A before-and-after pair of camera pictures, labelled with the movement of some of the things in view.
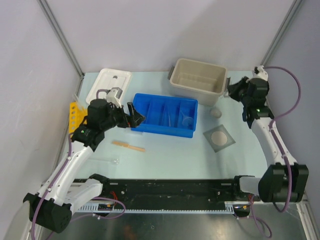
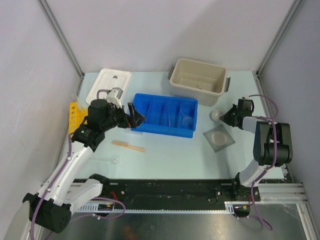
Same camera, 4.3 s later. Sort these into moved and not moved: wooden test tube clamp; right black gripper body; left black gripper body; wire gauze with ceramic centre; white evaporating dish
Moved: right black gripper body; white evaporating dish
Not moved: wooden test tube clamp; wire gauze with ceramic centre; left black gripper body
